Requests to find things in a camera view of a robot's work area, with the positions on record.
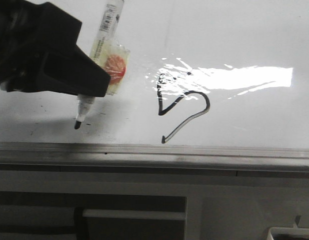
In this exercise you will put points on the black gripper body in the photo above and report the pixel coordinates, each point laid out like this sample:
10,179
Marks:
22,47

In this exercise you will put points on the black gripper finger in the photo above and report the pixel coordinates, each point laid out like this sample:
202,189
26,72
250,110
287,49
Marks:
67,69

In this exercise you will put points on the white black-tipped whiteboard marker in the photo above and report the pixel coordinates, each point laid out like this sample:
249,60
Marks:
105,51

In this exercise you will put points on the white horizontal bar below board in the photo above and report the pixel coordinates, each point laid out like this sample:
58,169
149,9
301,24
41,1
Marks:
134,214

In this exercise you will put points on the white container at bottom right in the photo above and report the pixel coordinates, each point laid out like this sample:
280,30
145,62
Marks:
275,233

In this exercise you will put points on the white whiteboard with aluminium frame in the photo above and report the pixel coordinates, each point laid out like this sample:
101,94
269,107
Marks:
208,84

